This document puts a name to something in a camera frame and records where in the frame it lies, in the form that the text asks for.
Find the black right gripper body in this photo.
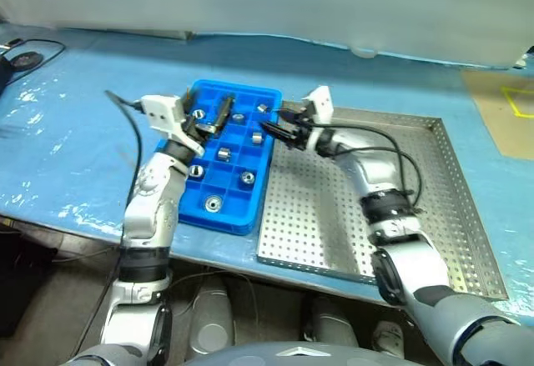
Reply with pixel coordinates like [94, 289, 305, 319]
[281, 108, 318, 153]

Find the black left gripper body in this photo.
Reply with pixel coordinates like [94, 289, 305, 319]
[179, 101, 219, 142]

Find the perforated steel tray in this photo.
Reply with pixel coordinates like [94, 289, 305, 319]
[254, 101, 510, 303]

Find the blue plastic compartment tray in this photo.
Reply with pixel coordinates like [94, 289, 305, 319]
[177, 79, 284, 237]

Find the round black disc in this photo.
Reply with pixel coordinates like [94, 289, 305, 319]
[10, 51, 43, 68]

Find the grey rounded leg cover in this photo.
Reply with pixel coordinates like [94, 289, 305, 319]
[189, 276, 234, 357]
[306, 294, 360, 346]

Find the brown cardboard sheet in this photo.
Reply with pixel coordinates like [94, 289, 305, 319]
[461, 68, 534, 159]

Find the dark grey robot foot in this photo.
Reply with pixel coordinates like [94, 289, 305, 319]
[370, 319, 406, 358]

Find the grey robot chest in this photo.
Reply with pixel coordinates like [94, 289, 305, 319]
[179, 340, 414, 366]

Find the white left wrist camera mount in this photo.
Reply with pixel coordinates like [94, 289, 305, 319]
[139, 93, 206, 158]

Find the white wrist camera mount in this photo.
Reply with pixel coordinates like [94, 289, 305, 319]
[139, 93, 206, 158]
[300, 85, 335, 128]

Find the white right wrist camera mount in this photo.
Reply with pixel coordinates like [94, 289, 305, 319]
[300, 85, 335, 128]

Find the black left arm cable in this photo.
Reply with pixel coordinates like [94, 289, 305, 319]
[73, 89, 145, 363]

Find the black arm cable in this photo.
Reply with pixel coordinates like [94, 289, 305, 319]
[73, 89, 145, 363]
[320, 120, 423, 213]

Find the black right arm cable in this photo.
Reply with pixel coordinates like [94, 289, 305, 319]
[320, 120, 423, 213]

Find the thin black cable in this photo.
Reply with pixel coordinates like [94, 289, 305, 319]
[0, 38, 68, 92]

